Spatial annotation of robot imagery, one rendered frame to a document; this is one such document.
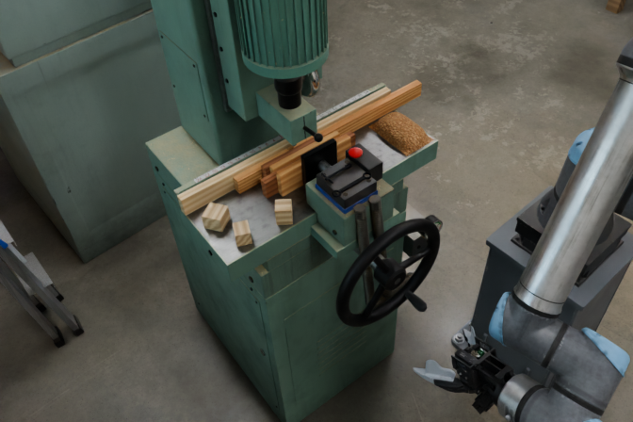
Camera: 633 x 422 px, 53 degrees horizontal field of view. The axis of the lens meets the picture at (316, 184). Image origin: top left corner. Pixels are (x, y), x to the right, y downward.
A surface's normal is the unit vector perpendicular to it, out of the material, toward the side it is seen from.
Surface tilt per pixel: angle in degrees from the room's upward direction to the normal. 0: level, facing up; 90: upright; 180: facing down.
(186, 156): 0
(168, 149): 0
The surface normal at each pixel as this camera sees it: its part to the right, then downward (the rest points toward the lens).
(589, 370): -0.44, -0.15
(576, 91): -0.04, -0.70
